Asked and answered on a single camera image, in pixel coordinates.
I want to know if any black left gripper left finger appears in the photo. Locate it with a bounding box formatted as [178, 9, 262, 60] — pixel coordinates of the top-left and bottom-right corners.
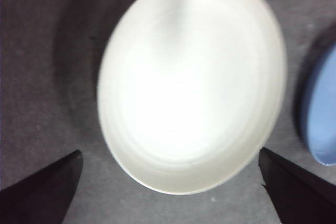
[0, 150, 83, 224]

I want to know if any white round plate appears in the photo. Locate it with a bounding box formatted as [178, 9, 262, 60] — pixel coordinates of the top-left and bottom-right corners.
[97, 0, 287, 196]

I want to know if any blue round plate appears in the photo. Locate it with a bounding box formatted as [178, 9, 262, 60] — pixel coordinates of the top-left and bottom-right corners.
[299, 42, 336, 167]

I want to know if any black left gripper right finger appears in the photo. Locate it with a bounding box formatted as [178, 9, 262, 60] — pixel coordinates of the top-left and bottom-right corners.
[258, 147, 336, 224]

